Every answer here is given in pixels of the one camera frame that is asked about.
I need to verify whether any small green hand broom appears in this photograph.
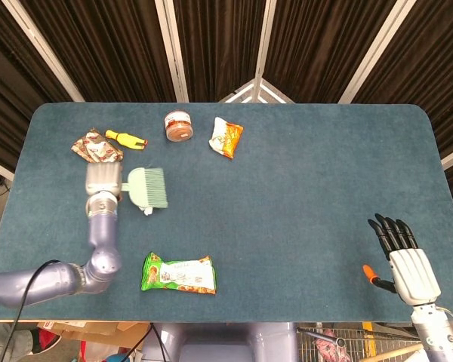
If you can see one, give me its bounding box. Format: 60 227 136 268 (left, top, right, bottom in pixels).
119 167 170 212

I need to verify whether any metal wire cart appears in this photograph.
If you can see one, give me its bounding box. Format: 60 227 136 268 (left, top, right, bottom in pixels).
296 322 426 362

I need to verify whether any white triangular frame brace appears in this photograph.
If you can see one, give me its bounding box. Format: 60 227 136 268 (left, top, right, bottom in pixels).
218 78 296 104

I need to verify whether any blue felt table mat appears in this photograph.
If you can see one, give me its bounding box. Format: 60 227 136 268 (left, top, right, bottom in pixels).
0 102 453 324

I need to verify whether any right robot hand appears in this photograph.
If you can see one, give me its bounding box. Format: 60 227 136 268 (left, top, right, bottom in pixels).
362 213 442 305

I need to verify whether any wooden stick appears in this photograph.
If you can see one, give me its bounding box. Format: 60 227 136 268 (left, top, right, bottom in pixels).
369 345 420 362

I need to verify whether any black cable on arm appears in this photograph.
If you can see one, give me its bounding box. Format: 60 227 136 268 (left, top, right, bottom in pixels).
2 259 61 362

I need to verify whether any yellow rubber chicken toy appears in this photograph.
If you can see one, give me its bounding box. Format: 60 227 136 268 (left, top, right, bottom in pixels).
105 129 149 151

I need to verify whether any dark brown curtain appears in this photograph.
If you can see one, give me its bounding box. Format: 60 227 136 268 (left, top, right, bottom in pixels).
0 0 453 186

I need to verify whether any pink patterned cloth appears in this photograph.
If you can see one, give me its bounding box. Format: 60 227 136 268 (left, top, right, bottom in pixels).
313 328 351 362

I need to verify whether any orange white snack bag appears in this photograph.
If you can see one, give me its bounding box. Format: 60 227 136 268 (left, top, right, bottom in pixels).
208 116 245 161

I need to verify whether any white frame post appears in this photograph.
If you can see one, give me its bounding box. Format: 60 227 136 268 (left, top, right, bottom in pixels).
337 0 417 104
2 0 85 103
253 0 277 103
154 0 190 103

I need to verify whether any brown cardboard box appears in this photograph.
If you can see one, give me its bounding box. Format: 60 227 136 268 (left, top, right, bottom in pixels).
37 321 151 348

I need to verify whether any clear jar of rubber bands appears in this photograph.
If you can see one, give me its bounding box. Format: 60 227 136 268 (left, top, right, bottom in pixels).
164 110 194 143

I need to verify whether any green snack bag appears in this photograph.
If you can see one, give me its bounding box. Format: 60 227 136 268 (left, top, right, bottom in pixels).
140 252 217 296

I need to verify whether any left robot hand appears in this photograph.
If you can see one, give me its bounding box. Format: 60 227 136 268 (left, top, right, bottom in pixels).
85 162 128 197

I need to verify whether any black cable under table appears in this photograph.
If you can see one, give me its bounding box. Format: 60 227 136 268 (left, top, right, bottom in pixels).
126 322 169 362

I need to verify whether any brown foil snack packet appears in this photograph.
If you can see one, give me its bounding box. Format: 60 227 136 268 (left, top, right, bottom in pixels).
70 127 125 164

